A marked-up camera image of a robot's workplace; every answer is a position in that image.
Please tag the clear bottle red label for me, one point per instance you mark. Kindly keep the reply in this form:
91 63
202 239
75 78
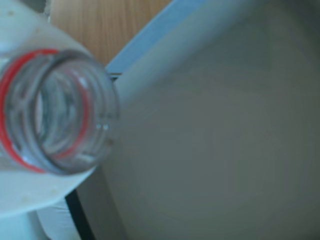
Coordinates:
22 112

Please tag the grey cardboard box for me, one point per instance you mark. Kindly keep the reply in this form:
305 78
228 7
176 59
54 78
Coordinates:
212 137

